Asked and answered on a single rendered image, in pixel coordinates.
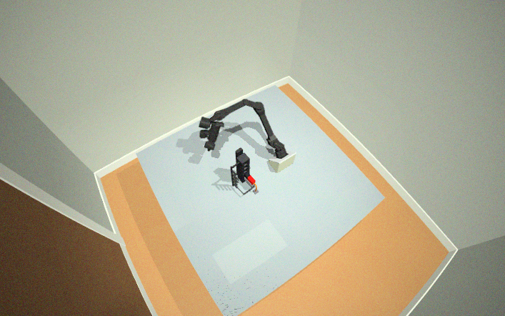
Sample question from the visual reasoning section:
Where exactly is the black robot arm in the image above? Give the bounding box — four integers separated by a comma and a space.
199, 99, 288, 159

